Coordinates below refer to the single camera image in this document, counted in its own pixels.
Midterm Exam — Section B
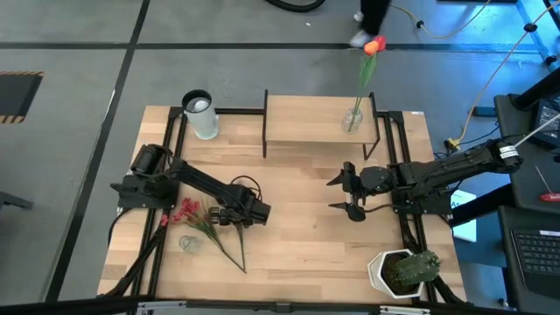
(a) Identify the red artificial flower bunch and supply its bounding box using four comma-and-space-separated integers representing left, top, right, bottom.
159, 197, 247, 275

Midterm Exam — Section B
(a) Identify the white hexagonal plant pot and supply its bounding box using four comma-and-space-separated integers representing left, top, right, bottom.
366, 248, 428, 301

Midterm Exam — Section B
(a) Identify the ribbed clear glass vase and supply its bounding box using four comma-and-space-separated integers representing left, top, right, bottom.
178, 234, 203, 255

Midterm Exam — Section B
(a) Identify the black keyboard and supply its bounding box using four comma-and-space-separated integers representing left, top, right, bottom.
510, 227, 560, 299

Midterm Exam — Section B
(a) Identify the person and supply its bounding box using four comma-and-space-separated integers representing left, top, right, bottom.
348, 0, 393, 49

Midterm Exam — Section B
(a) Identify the small smooth clear glass vase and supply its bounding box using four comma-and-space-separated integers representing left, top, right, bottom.
340, 107, 364, 136

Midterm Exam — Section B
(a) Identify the red artificial tulip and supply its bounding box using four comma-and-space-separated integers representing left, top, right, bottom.
353, 34, 389, 122

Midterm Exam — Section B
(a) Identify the red-handled screwdriver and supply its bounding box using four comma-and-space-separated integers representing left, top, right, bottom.
534, 164, 560, 203

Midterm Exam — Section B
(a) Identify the white artificial flower stem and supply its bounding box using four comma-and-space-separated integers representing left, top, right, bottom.
235, 223, 247, 273

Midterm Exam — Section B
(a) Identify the black side desk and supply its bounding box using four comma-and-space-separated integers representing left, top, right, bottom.
493, 93, 560, 314

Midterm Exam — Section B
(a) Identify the wooden shelf with black legs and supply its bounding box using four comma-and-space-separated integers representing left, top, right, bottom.
262, 89, 382, 161

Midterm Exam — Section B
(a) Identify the black aluminium extrusion frame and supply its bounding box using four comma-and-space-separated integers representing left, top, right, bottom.
98, 106, 467, 307

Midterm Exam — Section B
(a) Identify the white paper sheet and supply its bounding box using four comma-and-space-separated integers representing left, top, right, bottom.
450, 189, 478, 243

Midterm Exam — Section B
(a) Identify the thick black hose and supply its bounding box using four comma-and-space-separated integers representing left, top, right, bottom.
264, 0, 327, 13

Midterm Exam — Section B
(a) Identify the light grey cable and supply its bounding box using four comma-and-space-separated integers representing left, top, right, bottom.
514, 114, 560, 148

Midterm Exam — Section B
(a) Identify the blue metal stand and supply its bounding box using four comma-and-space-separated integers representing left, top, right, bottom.
515, 0, 560, 71

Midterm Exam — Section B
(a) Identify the grey furniture leg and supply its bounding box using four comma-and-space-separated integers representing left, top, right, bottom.
0, 191, 35, 211

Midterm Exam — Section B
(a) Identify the long yellowish cable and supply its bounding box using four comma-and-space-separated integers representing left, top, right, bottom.
388, 0, 494, 39
444, 0, 560, 150

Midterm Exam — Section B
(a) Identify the tall frosted white cylinder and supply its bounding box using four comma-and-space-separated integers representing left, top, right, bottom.
181, 88, 220, 141

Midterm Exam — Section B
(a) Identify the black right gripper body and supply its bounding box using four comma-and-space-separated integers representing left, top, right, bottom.
343, 162, 395, 207

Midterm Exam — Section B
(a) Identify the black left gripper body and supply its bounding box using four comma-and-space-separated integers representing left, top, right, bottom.
218, 184, 272, 228

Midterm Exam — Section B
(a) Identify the green cactus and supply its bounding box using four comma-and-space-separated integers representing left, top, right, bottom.
391, 249, 443, 285

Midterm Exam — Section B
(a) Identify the dark hazard-striped floor hatch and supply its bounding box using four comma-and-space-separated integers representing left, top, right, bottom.
0, 70, 45, 125

